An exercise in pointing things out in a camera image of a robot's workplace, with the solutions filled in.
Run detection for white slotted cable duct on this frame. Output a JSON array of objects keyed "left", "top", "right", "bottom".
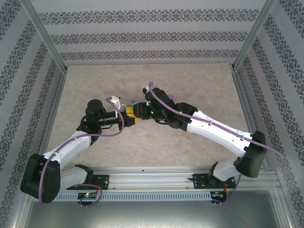
[{"left": 56, "top": 191, "right": 214, "bottom": 202}]

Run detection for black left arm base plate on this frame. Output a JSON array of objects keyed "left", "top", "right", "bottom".
[{"left": 67, "top": 174, "right": 110, "bottom": 190}]

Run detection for grey metal shelf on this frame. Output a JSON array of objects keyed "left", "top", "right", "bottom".
[{"left": 10, "top": 200, "right": 295, "bottom": 228}]

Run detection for aluminium frame post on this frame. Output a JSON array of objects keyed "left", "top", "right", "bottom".
[
  {"left": 19, "top": 0, "right": 69, "bottom": 73},
  {"left": 232, "top": 0, "right": 278, "bottom": 71}
]

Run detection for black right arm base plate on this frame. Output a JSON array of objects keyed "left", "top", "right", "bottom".
[{"left": 192, "top": 173, "right": 237, "bottom": 190}]

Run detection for aluminium mounting rail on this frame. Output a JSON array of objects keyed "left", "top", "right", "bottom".
[{"left": 58, "top": 166, "right": 281, "bottom": 190}]

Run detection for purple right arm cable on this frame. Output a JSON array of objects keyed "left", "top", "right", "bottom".
[{"left": 147, "top": 82, "right": 285, "bottom": 207}]

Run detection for small circuit board green light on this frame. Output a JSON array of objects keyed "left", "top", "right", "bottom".
[{"left": 77, "top": 192, "right": 97, "bottom": 200}]

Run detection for aluminium side rail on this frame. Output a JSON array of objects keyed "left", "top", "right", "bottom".
[
  {"left": 38, "top": 71, "right": 68, "bottom": 157},
  {"left": 232, "top": 68, "right": 271, "bottom": 171}
]

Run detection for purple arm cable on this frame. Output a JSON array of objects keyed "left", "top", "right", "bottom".
[
  {"left": 39, "top": 97, "right": 126, "bottom": 209},
  {"left": 147, "top": 82, "right": 285, "bottom": 207}
]

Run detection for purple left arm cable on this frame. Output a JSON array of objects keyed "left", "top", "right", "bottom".
[{"left": 39, "top": 97, "right": 126, "bottom": 209}]

